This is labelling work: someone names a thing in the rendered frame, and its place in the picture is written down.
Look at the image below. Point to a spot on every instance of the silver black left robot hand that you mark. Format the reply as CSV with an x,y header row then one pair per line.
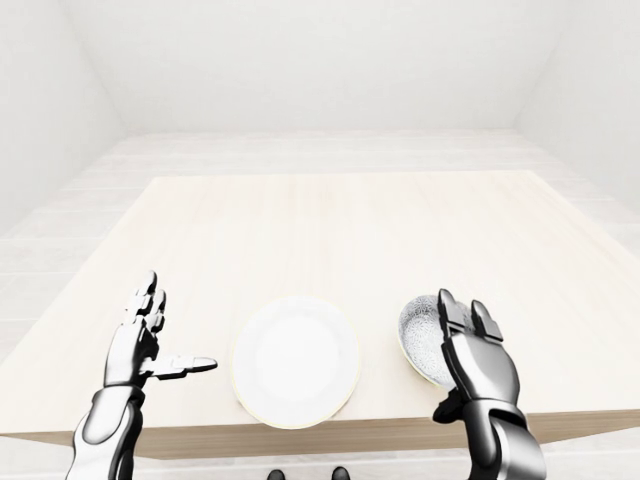
x,y
125,352

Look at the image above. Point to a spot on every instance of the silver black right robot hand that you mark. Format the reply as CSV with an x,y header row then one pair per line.
x,y
482,362

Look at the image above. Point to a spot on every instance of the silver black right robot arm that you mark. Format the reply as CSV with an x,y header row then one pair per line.
x,y
502,442

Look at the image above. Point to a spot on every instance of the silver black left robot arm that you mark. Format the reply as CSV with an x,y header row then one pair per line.
x,y
102,435

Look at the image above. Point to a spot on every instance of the patterned bowl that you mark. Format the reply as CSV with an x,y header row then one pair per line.
x,y
425,340

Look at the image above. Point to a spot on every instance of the white plate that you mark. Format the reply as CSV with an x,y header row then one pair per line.
x,y
296,362

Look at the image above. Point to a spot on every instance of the small dark rounded shape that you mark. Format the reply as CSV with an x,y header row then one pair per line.
x,y
276,474
340,473

